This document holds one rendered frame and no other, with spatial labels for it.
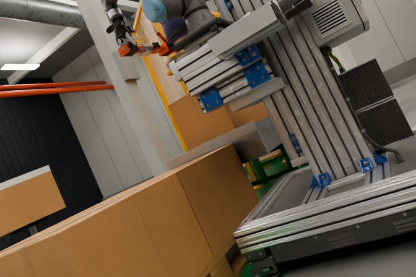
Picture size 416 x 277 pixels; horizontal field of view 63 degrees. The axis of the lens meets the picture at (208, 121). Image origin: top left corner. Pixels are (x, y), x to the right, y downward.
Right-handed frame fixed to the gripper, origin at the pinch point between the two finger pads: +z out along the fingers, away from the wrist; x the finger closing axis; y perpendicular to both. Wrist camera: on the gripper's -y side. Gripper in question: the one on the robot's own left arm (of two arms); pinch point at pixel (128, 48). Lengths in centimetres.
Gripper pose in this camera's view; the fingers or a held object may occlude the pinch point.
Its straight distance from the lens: 203.3
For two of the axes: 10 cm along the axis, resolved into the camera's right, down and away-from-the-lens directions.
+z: 4.3, 9.0, -0.6
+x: -7.4, 3.9, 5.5
